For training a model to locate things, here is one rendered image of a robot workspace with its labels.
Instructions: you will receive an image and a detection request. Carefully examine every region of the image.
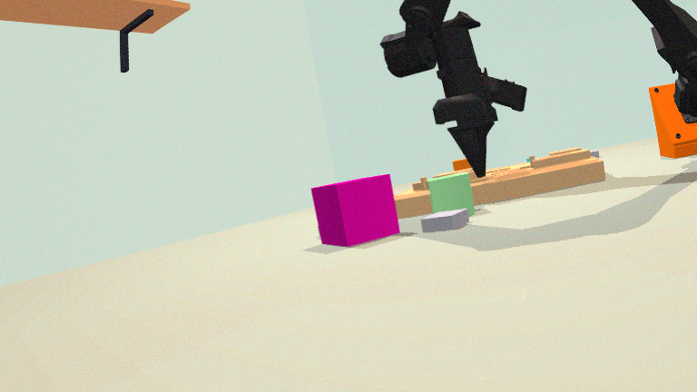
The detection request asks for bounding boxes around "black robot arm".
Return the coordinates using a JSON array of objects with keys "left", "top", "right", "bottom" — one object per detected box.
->
[{"left": 380, "top": 0, "right": 697, "bottom": 124}]

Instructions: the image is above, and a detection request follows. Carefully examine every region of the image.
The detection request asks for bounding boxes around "magenta cube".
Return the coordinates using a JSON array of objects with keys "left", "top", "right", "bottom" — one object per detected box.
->
[{"left": 311, "top": 174, "right": 400, "bottom": 247}]

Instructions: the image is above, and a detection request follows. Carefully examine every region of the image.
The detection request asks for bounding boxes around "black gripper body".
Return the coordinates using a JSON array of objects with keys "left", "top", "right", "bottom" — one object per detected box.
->
[{"left": 433, "top": 58, "right": 498, "bottom": 126}]

